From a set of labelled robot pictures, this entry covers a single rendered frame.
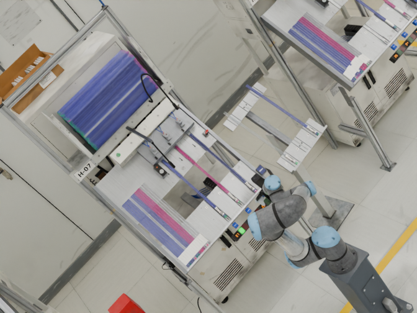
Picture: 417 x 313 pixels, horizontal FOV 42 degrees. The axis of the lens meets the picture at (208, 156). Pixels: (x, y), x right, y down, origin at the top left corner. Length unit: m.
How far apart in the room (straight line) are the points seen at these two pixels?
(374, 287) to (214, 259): 1.08
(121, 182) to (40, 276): 2.02
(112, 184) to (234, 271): 1.04
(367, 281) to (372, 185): 1.08
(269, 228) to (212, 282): 1.37
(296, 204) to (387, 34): 1.62
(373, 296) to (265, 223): 0.87
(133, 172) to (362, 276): 1.35
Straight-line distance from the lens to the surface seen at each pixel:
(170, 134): 3.13
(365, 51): 3.51
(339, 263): 2.72
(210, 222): 3.08
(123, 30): 3.09
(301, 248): 2.58
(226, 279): 3.66
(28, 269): 4.94
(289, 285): 3.59
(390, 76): 4.10
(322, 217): 3.77
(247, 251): 3.66
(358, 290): 2.83
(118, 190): 3.15
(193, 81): 5.00
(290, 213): 2.26
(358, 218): 3.66
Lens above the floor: 2.69
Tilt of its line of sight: 33 degrees down
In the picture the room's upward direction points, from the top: 40 degrees counter-clockwise
